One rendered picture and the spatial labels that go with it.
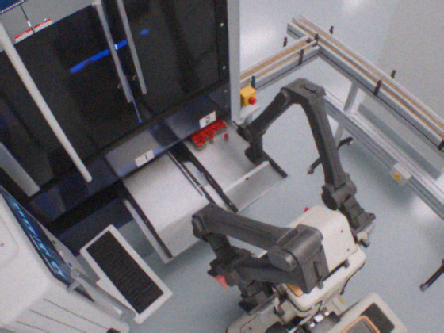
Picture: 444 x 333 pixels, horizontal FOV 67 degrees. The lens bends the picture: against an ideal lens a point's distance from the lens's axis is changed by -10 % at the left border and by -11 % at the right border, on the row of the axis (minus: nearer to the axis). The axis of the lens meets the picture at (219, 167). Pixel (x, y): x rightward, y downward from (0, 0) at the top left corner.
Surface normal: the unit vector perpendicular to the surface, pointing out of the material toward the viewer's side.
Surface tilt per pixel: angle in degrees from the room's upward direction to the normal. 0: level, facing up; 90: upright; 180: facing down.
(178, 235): 0
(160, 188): 0
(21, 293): 0
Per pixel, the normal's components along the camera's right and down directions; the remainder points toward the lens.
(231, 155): -0.04, -0.53
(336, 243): 0.39, 0.15
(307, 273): 0.58, 0.14
